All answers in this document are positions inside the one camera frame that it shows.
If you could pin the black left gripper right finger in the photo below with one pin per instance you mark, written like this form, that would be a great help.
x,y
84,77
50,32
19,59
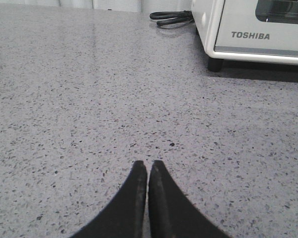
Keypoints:
x,y
171,214

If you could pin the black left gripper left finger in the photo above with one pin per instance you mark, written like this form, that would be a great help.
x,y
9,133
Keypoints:
x,y
123,216

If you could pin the oven glass door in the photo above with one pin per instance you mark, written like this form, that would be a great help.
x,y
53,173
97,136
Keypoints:
x,y
266,27

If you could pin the white Toshiba toaster oven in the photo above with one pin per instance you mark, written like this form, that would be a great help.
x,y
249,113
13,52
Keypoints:
x,y
207,16

